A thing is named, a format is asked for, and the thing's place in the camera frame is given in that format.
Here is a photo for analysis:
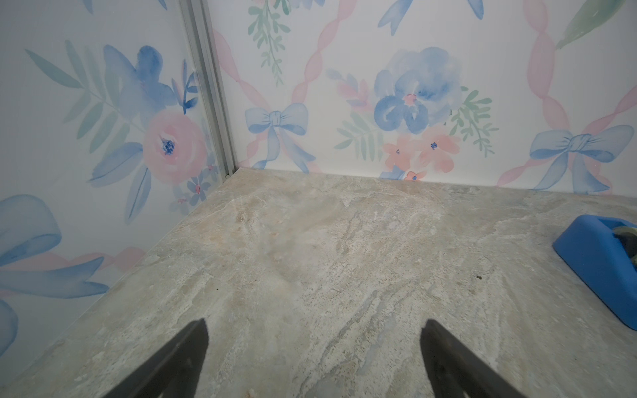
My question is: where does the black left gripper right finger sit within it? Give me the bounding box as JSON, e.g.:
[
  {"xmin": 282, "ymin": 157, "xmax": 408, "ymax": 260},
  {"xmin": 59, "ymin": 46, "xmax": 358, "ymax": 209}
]
[{"xmin": 420, "ymin": 319, "xmax": 523, "ymax": 397}]

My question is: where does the blue tape dispenser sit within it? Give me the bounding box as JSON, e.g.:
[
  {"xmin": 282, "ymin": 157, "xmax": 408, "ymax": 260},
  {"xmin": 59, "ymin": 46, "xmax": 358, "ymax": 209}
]
[{"xmin": 552, "ymin": 215, "xmax": 636, "ymax": 330}]

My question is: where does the aluminium corner post left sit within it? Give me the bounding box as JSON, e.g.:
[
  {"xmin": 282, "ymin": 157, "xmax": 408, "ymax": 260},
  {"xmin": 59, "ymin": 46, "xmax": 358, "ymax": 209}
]
[{"xmin": 178, "ymin": 0, "xmax": 237, "ymax": 179}]

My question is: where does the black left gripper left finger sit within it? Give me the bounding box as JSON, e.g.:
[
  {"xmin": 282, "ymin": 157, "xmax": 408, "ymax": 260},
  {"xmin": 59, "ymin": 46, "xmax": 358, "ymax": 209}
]
[{"xmin": 106, "ymin": 318, "xmax": 209, "ymax": 397}]

